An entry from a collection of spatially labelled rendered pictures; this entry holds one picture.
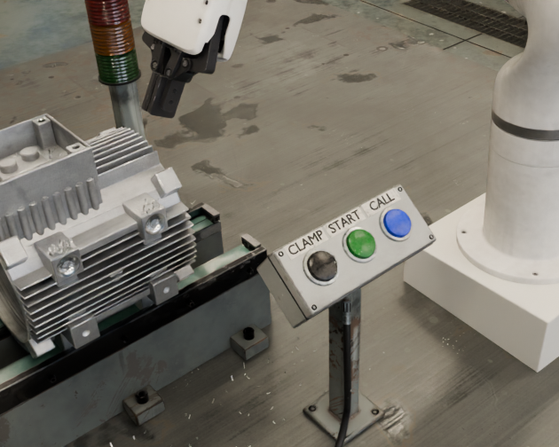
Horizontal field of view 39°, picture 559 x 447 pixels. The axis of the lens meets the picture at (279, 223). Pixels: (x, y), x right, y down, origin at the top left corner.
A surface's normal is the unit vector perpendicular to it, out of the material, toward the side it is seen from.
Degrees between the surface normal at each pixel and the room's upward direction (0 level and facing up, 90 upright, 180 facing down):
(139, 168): 88
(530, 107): 93
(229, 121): 0
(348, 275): 37
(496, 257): 3
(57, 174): 90
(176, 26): 66
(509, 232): 91
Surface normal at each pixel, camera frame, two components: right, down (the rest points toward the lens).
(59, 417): 0.63, 0.44
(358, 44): -0.04, -0.80
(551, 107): -0.15, 0.65
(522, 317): -0.79, 0.39
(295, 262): 0.35, -0.37
